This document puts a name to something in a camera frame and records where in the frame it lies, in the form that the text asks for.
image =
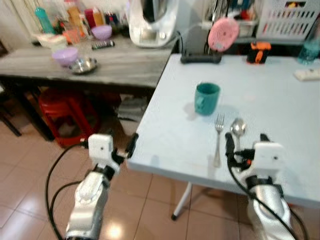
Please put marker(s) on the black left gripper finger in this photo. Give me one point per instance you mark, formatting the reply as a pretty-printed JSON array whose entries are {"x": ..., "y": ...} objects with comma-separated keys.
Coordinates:
[{"x": 132, "y": 145}]

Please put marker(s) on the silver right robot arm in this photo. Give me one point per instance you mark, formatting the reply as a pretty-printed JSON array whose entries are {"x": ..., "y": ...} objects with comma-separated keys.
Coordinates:
[{"x": 267, "y": 210}]

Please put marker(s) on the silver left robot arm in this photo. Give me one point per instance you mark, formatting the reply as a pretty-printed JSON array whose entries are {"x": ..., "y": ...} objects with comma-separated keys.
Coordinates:
[{"x": 88, "y": 201}]

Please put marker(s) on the steel fork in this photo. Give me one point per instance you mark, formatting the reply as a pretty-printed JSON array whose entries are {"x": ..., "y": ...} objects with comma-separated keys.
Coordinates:
[{"x": 218, "y": 142}]

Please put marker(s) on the steel spoon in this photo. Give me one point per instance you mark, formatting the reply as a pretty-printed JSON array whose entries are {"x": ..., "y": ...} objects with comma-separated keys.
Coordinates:
[{"x": 238, "y": 127}]

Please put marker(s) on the grey box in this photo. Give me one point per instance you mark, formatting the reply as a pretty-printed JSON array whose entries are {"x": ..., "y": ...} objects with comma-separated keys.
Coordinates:
[{"x": 131, "y": 108}]

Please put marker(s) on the teal ceramic mug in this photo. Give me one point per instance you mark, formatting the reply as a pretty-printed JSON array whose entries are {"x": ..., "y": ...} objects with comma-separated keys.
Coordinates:
[{"x": 207, "y": 99}]

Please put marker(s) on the red plastic stool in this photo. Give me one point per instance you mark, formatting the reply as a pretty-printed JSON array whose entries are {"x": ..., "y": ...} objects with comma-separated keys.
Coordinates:
[{"x": 62, "y": 116}]

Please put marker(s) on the white folding table leg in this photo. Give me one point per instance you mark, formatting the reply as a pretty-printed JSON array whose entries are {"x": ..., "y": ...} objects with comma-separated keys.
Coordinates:
[{"x": 182, "y": 200}]

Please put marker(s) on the white power strip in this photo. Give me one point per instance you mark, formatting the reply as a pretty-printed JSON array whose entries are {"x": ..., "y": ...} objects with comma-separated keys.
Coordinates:
[{"x": 306, "y": 74}]

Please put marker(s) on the orange and black device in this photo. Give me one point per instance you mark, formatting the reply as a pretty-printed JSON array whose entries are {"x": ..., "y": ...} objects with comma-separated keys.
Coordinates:
[{"x": 259, "y": 52}]

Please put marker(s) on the steel bowl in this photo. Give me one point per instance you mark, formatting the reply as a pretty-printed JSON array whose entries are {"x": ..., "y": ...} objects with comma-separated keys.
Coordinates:
[{"x": 83, "y": 66}]

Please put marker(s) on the clear teal water bottle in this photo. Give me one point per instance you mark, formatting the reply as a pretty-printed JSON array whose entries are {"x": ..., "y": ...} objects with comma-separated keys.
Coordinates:
[{"x": 310, "y": 51}]

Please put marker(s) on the black remote control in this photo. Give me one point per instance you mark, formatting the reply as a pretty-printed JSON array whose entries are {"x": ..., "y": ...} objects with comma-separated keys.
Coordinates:
[{"x": 102, "y": 45}]

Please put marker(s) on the pink round fan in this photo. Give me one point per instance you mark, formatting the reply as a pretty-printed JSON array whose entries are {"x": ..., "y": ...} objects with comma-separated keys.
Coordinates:
[{"x": 223, "y": 34}]

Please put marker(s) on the large purple plastic bowl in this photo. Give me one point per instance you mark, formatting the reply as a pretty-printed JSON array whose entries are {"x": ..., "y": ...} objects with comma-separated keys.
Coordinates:
[{"x": 65, "y": 56}]

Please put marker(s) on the small purple plastic bowl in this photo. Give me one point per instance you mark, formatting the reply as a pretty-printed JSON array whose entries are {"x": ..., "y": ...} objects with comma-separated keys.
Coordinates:
[{"x": 102, "y": 32}]

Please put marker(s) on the white plastic basket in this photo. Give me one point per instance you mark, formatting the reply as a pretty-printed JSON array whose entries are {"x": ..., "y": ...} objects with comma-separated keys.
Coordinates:
[{"x": 288, "y": 21}]

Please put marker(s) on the white kitchen appliance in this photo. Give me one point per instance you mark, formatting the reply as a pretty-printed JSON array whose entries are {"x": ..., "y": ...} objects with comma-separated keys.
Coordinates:
[{"x": 152, "y": 25}]

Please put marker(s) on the orange plastic cup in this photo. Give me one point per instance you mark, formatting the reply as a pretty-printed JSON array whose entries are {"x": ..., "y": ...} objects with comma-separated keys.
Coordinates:
[{"x": 73, "y": 36}]

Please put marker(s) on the yellow sauce bottle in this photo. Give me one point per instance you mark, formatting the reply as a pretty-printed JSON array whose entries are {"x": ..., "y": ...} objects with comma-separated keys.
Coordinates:
[{"x": 98, "y": 17}]

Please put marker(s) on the white plastic container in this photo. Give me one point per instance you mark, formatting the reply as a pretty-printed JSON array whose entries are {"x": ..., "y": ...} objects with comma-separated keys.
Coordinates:
[{"x": 51, "y": 40}]

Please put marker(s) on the red sauce bottle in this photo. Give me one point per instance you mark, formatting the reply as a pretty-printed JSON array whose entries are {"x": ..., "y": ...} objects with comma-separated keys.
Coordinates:
[{"x": 90, "y": 18}]

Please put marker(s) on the orange sauce bottle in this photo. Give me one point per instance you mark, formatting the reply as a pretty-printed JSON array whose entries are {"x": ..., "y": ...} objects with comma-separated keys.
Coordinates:
[{"x": 74, "y": 15}]

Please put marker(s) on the teal plastic bottle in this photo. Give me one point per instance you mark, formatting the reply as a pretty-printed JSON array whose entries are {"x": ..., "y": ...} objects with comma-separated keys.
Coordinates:
[{"x": 44, "y": 21}]

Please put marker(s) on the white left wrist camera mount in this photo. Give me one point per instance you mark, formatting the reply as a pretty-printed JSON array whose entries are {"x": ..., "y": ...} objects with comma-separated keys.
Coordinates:
[{"x": 100, "y": 148}]

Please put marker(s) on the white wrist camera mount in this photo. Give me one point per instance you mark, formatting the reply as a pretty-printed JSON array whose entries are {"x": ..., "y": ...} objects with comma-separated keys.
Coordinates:
[
  {"x": 268, "y": 158},
  {"x": 100, "y": 148}
]

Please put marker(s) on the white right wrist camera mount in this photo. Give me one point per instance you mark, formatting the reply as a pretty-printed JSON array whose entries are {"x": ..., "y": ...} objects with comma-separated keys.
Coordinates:
[{"x": 268, "y": 158}]

